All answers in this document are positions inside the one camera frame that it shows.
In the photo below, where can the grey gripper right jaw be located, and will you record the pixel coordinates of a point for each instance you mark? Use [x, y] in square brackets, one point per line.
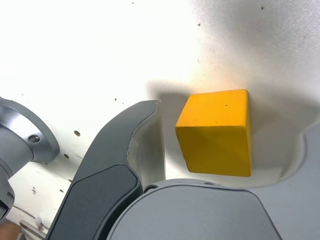
[200, 215]

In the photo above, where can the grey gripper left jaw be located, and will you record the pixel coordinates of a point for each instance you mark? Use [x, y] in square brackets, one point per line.
[105, 175]

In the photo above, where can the yellow cube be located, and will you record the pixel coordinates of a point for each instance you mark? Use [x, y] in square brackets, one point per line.
[217, 135]

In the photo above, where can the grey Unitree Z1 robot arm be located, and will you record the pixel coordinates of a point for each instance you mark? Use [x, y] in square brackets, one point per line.
[20, 140]

